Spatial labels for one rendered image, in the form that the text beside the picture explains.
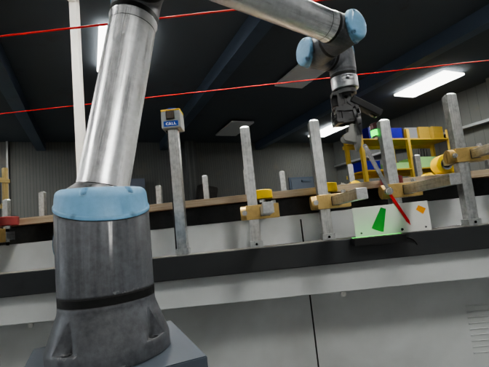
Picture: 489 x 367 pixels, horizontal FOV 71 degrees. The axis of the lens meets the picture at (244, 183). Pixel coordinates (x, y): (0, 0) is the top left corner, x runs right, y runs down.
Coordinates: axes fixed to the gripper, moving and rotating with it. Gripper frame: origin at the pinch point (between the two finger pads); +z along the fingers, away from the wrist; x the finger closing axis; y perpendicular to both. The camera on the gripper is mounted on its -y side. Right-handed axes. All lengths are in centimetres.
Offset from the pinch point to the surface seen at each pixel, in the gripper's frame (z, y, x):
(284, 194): 11.8, 24.4, -22.0
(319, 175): 7.3, 13.3, -6.1
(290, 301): 54, 26, -28
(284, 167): -154, -81, -1019
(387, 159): 4.1, -11.2, -6.0
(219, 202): 12, 51, -22
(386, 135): -4.7, -12.2, -6.0
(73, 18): -127, 146, -102
